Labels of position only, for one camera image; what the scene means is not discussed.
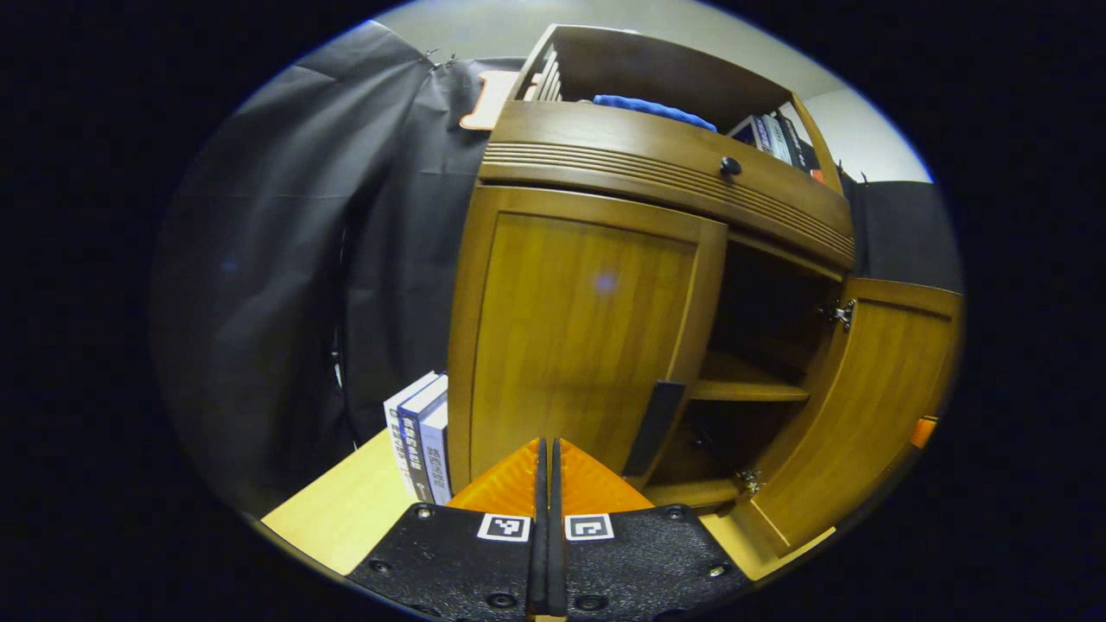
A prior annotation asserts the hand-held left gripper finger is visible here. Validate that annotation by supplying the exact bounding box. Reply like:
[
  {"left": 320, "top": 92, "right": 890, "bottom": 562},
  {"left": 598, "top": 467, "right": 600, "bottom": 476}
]
[
  {"left": 550, "top": 437, "right": 754, "bottom": 619},
  {"left": 346, "top": 437, "right": 550, "bottom": 619}
]

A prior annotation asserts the wooden double-door shoe cabinet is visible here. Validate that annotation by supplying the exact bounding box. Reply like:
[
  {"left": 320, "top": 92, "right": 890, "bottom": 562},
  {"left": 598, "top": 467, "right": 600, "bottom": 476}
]
[{"left": 447, "top": 24, "right": 858, "bottom": 511}]

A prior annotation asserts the pale blue spine book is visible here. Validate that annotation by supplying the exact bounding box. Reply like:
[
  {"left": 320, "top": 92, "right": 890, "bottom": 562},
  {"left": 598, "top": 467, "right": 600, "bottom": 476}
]
[{"left": 756, "top": 112, "right": 794, "bottom": 165}]

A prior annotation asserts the wooden shoe cabinet door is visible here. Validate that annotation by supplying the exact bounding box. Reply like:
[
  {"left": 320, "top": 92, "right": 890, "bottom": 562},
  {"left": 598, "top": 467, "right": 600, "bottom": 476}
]
[
  {"left": 734, "top": 276, "right": 964, "bottom": 558},
  {"left": 447, "top": 183, "right": 728, "bottom": 498}
]

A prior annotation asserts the dark blue spine book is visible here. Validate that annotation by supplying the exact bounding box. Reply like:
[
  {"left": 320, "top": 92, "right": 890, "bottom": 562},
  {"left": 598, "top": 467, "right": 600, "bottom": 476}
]
[{"left": 396, "top": 376, "right": 448, "bottom": 504}]

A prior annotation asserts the blue folded towel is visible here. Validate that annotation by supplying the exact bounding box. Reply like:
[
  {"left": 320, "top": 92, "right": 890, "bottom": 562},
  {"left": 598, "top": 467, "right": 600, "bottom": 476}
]
[{"left": 592, "top": 93, "right": 718, "bottom": 133}]

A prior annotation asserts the white and blue book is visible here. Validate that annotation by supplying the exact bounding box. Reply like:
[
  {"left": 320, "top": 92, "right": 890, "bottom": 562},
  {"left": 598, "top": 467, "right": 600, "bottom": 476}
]
[{"left": 419, "top": 399, "right": 452, "bottom": 506}]

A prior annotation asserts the wooden inner shelf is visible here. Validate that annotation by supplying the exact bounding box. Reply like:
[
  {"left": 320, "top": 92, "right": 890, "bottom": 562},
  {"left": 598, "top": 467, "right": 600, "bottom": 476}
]
[{"left": 687, "top": 350, "right": 811, "bottom": 403}]

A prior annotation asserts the white spine book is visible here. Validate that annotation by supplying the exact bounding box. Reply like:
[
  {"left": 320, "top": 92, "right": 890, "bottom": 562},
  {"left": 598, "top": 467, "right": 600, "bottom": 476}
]
[{"left": 383, "top": 371, "right": 437, "bottom": 502}]

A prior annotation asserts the black spine book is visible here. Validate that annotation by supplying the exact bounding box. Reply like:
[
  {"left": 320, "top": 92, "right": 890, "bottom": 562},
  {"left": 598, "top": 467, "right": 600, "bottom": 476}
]
[{"left": 776, "top": 112, "right": 822, "bottom": 172}]

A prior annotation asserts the wooden ribbed drawer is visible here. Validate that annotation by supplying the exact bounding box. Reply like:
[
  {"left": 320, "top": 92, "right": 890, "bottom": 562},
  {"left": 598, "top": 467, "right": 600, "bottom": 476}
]
[{"left": 478, "top": 99, "right": 856, "bottom": 270}]

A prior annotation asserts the black door handle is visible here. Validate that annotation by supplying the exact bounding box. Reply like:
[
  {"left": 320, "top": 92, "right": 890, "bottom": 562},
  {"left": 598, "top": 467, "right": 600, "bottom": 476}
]
[{"left": 622, "top": 380, "right": 688, "bottom": 480}]

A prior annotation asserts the black backdrop cloth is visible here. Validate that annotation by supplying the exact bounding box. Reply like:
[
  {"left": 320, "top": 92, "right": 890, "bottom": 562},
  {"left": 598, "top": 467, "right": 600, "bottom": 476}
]
[{"left": 149, "top": 19, "right": 964, "bottom": 519}]

